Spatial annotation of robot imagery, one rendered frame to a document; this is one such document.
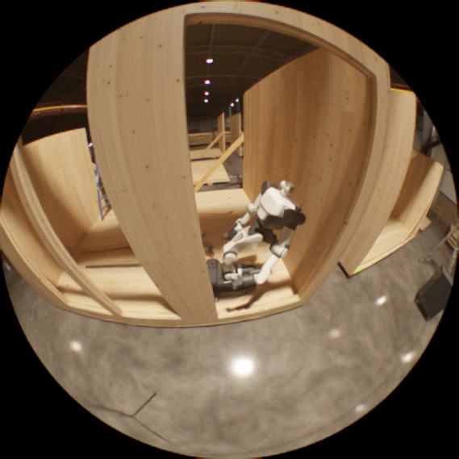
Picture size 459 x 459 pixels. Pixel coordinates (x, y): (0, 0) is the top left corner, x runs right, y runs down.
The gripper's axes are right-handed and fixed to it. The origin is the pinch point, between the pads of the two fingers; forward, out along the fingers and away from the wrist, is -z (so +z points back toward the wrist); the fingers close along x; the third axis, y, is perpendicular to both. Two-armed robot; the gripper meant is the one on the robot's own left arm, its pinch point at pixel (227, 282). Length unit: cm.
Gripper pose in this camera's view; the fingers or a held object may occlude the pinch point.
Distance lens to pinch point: 112.5
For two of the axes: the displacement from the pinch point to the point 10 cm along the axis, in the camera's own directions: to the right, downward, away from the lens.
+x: -1.5, -6.1, 7.8
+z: 9.9, -1.1, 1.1
